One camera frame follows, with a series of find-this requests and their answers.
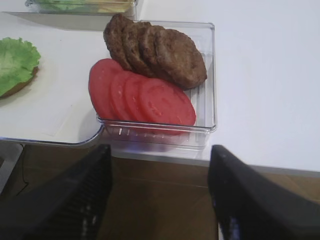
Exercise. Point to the clear patty tomato container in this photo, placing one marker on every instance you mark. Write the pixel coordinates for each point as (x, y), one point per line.
(203, 99)

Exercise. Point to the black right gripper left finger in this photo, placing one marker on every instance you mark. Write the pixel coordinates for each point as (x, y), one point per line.
(70, 206)

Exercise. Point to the rear red tomato slice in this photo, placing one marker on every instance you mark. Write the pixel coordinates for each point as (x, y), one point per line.
(100, 76)

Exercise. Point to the remaining green lettuce leaves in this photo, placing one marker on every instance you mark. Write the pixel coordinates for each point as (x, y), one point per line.
(67, 6)

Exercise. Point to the clear lettuce cheese container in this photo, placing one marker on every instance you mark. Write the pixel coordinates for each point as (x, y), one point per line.
(34, 8)

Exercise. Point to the bottom bun on tray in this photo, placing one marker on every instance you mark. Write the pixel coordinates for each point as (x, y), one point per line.
(20, 85)

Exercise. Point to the front brown meat patty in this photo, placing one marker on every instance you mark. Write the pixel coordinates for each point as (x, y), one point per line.
(178, 56)

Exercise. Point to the green lettuce leaf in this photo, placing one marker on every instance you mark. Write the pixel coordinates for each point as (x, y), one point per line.
(18, 58)

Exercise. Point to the red tomato slice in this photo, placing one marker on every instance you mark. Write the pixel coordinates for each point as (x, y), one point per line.
(164, 103)
(131, 97)
(100, 76)
(117, 96)

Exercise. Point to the white metal tray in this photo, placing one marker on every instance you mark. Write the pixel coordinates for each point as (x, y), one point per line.
(60, 100)

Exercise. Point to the white paper sheet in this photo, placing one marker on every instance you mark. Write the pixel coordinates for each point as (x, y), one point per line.
(62, 75)

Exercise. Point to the front red tomato slice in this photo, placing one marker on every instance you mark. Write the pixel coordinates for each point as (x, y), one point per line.
(164, 103)

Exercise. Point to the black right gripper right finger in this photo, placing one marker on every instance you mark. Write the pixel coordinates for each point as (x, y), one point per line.
(248, 206)

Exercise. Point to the rear brown meat patty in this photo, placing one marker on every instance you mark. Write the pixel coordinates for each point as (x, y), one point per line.
(112, 36)

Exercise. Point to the flat cheese slice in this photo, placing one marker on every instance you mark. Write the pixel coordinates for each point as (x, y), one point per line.
(114, 6)

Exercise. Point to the brown meat patty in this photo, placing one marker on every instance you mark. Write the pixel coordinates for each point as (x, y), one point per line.
(112, 36)
(148, 51)
(178, 56)
(131, 36)

